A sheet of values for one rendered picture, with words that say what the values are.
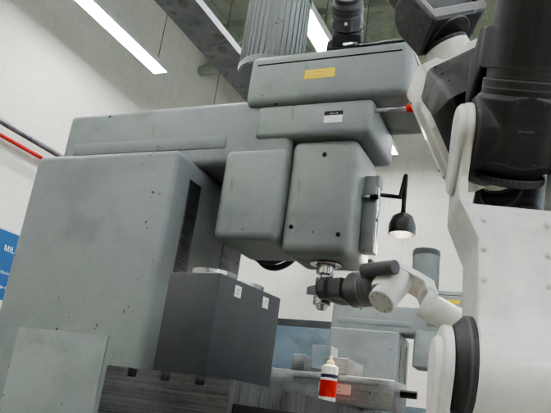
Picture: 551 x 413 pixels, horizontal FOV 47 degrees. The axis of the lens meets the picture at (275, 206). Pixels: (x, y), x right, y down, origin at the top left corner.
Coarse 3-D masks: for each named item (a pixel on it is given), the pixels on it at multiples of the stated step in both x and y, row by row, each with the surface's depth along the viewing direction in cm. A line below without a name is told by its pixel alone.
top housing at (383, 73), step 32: (256, 64) 184; (288, 64) 179; (320, 64) 175; (352, 64) 171; (384, 64) 167; (416, 64) 169; (256, 96) 180; (288, 96) 175; (320, 96) 172; (352, 96) 168; (384, 96) 165; (416, 128) 180
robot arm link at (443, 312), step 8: (440, 304) 142; (448, 304) 142; (432, 312) 142; (440, 312) 141; (448, 312) 141; (456, 312) 141; (432, 320) 142; (440, 320) 141; (448, 320) 140; (456, 320) 140
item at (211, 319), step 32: (192, 288) 117; (224, 288) 115; (256, 288) 124; (192, 320) 114; (224, 320) 114; (256, 320) 124; (160, 352) 115; (192, 352) 112; (224, 352) 114; (256, 352) 123; (256, 384) 122
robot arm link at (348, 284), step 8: (352, 272) 158; (320, 280) 160; (328, 280) 160; (336, 280) 158; (344, 280) 156; (352, 280) 154; (320, 288) 159; (328, 288) 159; (336, 288) 157; (344, 288) 155; (352, 288) 153; (320, 296) 159; (328, 296) 159; (336, 296) 157; (344, 296) 155; (352, 296) 153; (344, 304) 163; (352, 304) 155; (360, 304) 153
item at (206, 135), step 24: (96, 120) 204; (120, 120) 200; (144, 120) 196; (168, 120) 192; (192, 120) 188; (216, 120) 185; (240, 120) 181; (72, 144) 205; (96, 144) 200; (120, 144) 196; (144, 144) 192; (168, 144) 189; (192, 144) 185; (216, 144) 182; (240, 144) 179; (264, 144) 176; (288, 144) 173; (216, 168) 183
